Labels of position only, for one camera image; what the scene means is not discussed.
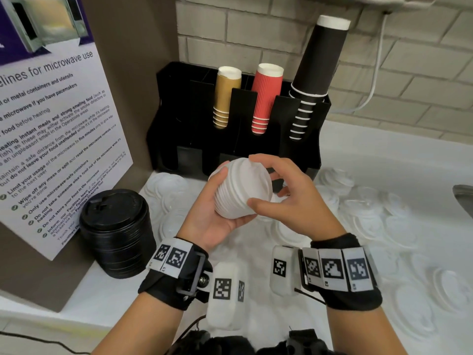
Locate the stack of black lids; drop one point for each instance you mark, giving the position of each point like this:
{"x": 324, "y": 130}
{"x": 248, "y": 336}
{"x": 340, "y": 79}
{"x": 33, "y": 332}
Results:
{"x": 114, "y": 225}

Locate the steel sink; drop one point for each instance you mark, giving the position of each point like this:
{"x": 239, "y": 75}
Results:
{"x": 465, "y": 199}

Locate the microwave safety poster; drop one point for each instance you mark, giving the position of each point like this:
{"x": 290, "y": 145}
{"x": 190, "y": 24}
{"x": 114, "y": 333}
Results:
{"x": 55, "y": 144}

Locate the person's right hand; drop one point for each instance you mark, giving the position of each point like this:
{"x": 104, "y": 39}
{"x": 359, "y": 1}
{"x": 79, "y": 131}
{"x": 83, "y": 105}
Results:
{"x": 306, "y": 210}

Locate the stack of gold paper cups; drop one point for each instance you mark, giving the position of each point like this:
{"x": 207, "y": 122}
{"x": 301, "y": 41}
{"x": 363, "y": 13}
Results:
{"x": 225, "y": 96}

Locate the stack of black paper cups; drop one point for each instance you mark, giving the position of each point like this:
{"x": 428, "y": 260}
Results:
{"x": 321, "y": 59}

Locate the black wrist marker band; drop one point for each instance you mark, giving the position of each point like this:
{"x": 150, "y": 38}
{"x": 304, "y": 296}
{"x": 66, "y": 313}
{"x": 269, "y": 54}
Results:
{"x": 162, "y": 292}
{"x": 354, "y": 299}

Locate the grey wall-mounted appliance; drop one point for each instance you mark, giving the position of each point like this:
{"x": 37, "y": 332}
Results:
{"x": 369, "y": 1}

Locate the stack of large white lids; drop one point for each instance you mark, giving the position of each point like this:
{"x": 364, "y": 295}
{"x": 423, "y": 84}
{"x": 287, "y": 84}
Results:
{"x": 244, "y": 184}

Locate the person's left forearm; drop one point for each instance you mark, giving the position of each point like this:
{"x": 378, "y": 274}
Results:
{"x": 140, "y": 329}

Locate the black right wrist marker band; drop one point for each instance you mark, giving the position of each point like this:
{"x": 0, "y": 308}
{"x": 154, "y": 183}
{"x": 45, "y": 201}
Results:
{"x": 354, "y": 299}

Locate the stack of red paper cups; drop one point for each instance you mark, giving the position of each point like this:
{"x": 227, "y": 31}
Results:
{"x": 266, "y": 96}

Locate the person's left hand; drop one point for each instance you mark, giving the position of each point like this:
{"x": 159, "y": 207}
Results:
{"x": 203, "y": 221}

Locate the black chest harness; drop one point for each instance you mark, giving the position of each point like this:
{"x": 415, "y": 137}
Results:
{"x": 221, "y": 345}

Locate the black cup holder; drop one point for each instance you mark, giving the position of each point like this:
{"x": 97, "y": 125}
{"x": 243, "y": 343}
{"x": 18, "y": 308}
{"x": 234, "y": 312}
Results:
{"x": 181, "y": 118}

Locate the black left wrist marker band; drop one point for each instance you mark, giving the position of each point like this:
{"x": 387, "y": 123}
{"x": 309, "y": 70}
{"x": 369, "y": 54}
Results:
{"x": 162, "y": 292}

